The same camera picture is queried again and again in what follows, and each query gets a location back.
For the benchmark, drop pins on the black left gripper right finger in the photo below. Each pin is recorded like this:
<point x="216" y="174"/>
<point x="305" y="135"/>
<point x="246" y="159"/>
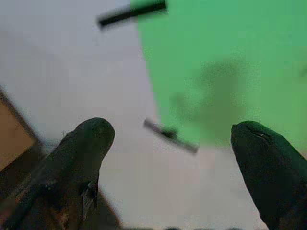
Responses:
<point x="268" y="167"/>

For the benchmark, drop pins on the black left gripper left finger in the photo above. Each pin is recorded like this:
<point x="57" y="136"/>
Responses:
<point x="79" y="155"/>

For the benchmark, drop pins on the brown wooden furniture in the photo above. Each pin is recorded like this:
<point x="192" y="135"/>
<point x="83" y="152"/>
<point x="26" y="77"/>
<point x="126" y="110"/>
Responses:
<point x="14" y="139"/>

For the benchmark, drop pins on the black wall hook bar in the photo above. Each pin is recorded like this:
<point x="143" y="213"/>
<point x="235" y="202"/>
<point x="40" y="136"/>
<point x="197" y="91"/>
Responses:
<point x="170" y="135"/>
<point x="132" y="13"/>

